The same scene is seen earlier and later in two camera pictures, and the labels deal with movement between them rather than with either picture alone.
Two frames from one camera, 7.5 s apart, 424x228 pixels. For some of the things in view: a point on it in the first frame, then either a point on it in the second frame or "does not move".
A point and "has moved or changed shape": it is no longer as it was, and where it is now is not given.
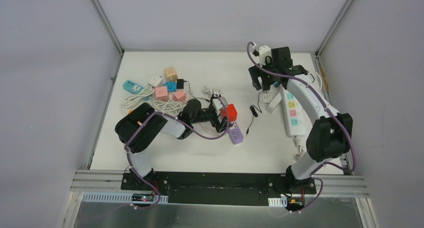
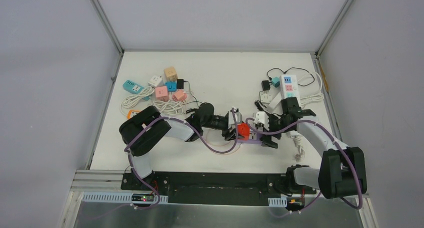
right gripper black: x=255 y=72 -> x=266 y=140
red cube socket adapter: x=232 y=113 has moved or changed shape
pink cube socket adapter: x=179 y=96 does not move
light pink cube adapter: x=161 y=94 does not move
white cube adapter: x=156 y=81 does not move
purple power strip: x=235 y=133 has moved or changed shape
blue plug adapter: x=172 y=86 does not move
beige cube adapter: x=170 y=74 does not move
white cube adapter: x=265 y=97 does not move
